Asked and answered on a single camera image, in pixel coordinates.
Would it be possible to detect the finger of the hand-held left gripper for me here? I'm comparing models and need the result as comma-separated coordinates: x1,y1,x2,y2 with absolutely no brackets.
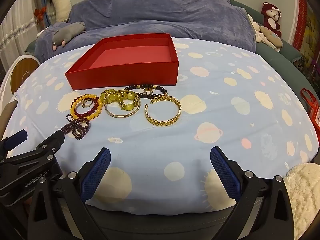
5,129,67,167
0,129,28,159

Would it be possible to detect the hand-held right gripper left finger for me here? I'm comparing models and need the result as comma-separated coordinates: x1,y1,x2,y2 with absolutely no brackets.
27,147,112,240

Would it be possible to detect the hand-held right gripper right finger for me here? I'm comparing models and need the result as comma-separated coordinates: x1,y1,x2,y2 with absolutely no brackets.
209,146,296,240

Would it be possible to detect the purple bead strand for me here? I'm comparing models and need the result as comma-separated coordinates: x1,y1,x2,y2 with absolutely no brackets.
65,114,90,140

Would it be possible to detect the yellow bead bracelet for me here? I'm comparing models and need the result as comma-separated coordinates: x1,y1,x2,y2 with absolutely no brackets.
70,94,103,120

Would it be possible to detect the dark red bead bracelet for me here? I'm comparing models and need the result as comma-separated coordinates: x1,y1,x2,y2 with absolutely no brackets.
71,97,100,118

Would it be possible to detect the thin gold bangle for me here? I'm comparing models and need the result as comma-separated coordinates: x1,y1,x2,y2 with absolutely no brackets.
104,90,141,119

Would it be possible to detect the yellow stone bracelet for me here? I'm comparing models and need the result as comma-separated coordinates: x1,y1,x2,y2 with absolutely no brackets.
100,89,140,111

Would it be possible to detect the wide gold cuff bracelet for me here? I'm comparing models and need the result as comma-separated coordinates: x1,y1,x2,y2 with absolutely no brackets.
144,94,182,127

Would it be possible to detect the black bead bracelet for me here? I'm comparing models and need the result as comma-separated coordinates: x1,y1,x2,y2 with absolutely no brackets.
124,84,168,99

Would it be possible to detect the red cardboard box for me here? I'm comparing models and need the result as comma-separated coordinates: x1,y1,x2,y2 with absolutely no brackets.
65,33,179,90

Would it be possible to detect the light blue planet-print sheet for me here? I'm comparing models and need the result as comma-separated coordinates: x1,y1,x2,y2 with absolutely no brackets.
5,37,320,215

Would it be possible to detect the white fluffy blanket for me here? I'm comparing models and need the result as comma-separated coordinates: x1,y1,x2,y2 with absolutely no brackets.
284,162,320,240

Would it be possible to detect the white sheer curtain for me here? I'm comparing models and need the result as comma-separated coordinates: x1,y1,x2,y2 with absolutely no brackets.
0,0,38,62

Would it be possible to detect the red bag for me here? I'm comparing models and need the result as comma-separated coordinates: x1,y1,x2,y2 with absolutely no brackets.
300,88,320,128

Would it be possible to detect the grey plush toy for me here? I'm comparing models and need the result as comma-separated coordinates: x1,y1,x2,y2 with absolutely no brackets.
52,21,86,52

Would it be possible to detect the green sofa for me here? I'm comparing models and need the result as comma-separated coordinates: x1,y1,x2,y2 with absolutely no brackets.
230,0,320,100

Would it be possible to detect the red curtain tie bow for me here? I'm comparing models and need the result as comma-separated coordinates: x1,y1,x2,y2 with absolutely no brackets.
34,6,48,20

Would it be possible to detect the beige round plush toy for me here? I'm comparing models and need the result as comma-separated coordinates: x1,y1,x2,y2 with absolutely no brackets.
260,26,284,50

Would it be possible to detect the small white plush toy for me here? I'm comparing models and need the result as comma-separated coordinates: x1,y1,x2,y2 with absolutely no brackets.
247,14,262,43

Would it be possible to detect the red monkey plush toy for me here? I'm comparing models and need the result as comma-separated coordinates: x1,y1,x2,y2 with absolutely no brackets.
261,2,282,38

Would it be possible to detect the blue velvet blanket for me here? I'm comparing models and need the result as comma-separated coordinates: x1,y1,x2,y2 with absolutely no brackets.
35,0,257,63

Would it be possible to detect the red wall banner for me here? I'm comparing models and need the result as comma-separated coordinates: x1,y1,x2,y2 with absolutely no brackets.
292,0,308,53

